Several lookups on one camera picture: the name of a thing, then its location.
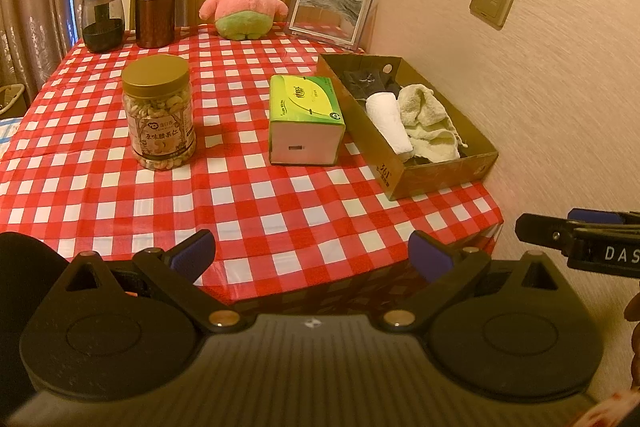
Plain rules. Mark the clear framed picture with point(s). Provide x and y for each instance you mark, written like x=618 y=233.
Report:
x=327 y=12

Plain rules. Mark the grey fabric face mask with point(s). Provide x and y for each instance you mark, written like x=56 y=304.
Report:
x=365 y=79

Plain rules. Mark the cream towel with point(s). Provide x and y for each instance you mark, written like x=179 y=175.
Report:
x=430 y=122

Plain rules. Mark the person's right hand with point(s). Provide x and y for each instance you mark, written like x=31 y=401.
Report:
x=635 y=307

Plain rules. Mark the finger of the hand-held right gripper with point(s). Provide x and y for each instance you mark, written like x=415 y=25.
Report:
x=595 y=217
x=542 y=232

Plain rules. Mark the brown cylindrical canister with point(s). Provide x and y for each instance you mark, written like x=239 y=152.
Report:
x=155 y=12

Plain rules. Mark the white sock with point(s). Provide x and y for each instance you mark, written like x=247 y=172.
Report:
x=387 y=122

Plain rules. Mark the brown cardboard box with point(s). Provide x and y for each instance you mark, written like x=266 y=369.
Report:
x=400 y=177

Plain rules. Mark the green tissue box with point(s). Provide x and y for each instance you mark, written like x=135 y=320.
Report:
x=305 y=107

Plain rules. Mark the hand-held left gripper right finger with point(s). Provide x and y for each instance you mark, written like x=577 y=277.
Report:
x=430 y=256

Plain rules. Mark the red checked tablecloth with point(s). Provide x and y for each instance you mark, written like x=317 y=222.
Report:
x=250 y=207

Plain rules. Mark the blue checked cloth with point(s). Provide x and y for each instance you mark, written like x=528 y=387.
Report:
x=7 y=129

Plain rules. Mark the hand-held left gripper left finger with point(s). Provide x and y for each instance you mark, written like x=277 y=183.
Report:
x=192 y=254

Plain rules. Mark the person's printed clothing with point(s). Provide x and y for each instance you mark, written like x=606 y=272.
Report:
x=620 y=412

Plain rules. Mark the cashew jar with gold lid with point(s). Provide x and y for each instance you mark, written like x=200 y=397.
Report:
x=160 y=122

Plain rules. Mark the glass jar with black base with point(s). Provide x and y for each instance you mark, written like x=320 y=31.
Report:
x=102 y=27

